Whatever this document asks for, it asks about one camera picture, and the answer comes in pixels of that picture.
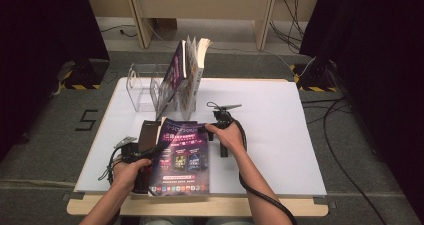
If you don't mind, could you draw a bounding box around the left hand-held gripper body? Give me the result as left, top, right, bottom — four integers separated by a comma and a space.
113, 136, 152, 166

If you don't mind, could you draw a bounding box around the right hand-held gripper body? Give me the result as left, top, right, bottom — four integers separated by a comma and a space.
206, 101, 243, 159

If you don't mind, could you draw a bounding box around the black and red book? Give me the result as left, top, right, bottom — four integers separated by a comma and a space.
133, 119, 163, 195

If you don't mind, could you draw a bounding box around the purple magazine white spine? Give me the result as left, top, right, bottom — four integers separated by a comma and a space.
148, 117, 212, 197

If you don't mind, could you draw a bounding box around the thick white book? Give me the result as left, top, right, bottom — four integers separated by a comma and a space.
178, 34, 213, 121

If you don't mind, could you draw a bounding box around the clear acrylic book rack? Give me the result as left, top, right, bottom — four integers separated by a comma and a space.
125, 62, 183, 113

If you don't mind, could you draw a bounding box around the purple magazine blue spine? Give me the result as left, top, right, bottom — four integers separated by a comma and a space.
154, 39, 188, 121

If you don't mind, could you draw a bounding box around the person's right hand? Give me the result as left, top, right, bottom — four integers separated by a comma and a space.
204, 121, 248, 157

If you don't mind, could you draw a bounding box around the person's left hand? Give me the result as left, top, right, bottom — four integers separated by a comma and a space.
111, 158, 153, 195

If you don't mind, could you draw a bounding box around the stand base with hazard tape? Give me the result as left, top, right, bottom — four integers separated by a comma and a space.
289, 59, 338, 93
59, 58, 111, 91

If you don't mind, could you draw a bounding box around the beige wooden desk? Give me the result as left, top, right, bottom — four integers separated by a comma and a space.
83, 0, 323, 51

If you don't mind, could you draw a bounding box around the black curtain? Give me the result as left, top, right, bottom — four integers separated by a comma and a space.
0, 0, 111, 163
299, 0, 424, 216

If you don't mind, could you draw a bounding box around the white floor cable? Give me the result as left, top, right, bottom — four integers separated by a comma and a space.
141, 16, 316, 79

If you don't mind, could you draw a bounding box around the grey table bracket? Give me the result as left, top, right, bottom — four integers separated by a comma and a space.
61, 191, 84, 202
312, 196, 338, 209

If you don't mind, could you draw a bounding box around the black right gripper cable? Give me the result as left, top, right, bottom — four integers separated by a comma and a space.
233, 118, 298, 225

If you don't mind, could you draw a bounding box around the thin black floor cable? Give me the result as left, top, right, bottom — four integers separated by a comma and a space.
301, 97, 355, 125

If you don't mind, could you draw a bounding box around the black socket cable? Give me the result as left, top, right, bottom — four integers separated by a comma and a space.
269, 19, 302, 53
281, 0, 306, 39

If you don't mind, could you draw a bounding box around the short black floor cable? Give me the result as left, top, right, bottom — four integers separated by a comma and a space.
100, 24, 138, 39

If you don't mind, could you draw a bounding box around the long black floor cable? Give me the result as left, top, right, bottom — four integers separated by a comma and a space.
322, 98, 388, 225

